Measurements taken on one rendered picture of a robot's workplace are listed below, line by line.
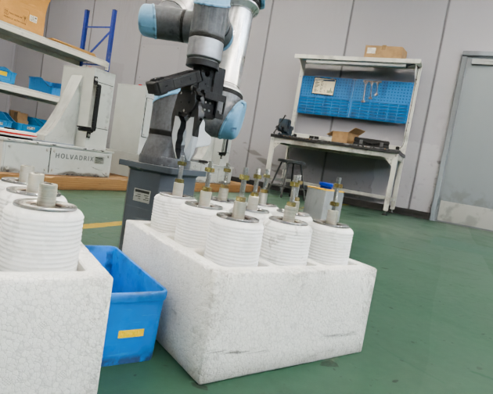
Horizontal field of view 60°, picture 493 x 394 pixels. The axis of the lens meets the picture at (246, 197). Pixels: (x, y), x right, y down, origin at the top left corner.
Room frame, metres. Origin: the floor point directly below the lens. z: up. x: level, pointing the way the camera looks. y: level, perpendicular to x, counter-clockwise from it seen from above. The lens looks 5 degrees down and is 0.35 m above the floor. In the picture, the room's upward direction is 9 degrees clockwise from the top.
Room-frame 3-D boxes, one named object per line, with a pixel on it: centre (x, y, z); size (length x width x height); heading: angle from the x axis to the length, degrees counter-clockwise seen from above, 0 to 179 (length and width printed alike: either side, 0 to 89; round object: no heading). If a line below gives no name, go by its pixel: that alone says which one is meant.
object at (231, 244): (0.73, 0.01, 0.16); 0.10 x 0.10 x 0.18
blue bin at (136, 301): (0.78, 0.23, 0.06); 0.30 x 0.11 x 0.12; 35
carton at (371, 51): (5.55, -1.44, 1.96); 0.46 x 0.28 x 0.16; 61
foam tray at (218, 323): (0.90, -0.02, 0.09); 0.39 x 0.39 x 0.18; 37
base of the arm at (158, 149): (1.26, 0.25, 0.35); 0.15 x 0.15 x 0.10
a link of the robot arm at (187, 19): (1.04, 0.15, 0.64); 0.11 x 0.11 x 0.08; 87
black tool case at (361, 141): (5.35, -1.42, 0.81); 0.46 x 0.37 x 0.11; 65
